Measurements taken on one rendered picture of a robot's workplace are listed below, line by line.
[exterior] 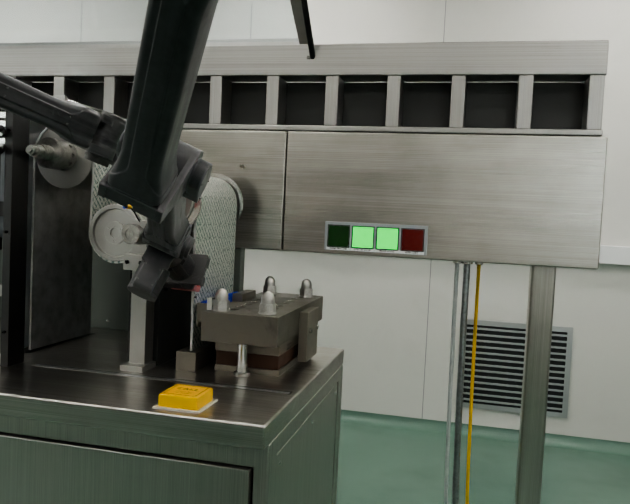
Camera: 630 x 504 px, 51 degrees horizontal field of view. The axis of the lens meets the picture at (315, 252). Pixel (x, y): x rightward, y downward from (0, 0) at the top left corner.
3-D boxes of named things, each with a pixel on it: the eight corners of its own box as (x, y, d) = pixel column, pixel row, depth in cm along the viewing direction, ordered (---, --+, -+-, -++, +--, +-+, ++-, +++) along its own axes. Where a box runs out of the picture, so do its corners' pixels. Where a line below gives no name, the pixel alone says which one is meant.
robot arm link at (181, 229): (216, 153, 79) (133, 112, 78) (195, 193, 77) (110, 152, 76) (201, 238, 120) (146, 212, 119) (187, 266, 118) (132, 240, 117)
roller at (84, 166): (35, 187, 144) (37, 122, 143) (98, 192, 168) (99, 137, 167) (92, 189, 141) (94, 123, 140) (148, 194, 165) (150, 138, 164)
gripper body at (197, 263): (204, 288, 129) (191, 271, 122) (156, 284, 131) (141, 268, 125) (211, 259, 132) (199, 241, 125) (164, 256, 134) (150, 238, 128)
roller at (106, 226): (88, 259, 140) (89, 203, 140) (145, 254, 165) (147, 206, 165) (139, 262, 138) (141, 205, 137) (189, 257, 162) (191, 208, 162)
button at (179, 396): (157, 407, 109) (158, 393, 109) (175, 396, 116) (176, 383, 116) (196, 412, 107) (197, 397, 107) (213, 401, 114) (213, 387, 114)
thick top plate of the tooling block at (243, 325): (200, 340, 131) (201, 310, 131) (262, 314, 170) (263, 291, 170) (277, 348, 128) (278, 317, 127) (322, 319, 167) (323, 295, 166)
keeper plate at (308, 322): (297, 361, 144) (299, 311, 144) (308, 352, 154) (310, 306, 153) (308, 362, 144) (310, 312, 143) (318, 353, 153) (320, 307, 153)
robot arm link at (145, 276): (196, 235, 115) (151, 214, 115) (167, 292, 111) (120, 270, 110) (191, 256, 126) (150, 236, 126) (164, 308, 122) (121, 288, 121)
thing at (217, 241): (190, 313, 136) (194, 224, 135) (230, 300, 159) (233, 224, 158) (193, 313, 136) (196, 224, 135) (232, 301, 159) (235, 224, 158)
